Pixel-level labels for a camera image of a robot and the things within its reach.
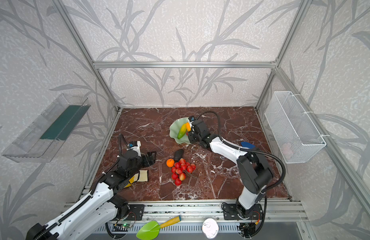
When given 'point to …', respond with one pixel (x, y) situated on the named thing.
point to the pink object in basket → (286, 150)
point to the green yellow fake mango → (182, 131)
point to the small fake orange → (170, 162)
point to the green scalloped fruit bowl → (174, 128)
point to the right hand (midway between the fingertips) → (192, 127)
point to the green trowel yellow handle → (151, 230)
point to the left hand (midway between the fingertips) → (153, 149)
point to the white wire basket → (296, 135)
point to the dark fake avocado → (178, 154)
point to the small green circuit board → (126, 225)
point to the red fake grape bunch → (180, 170)
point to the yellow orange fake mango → (188, 126)
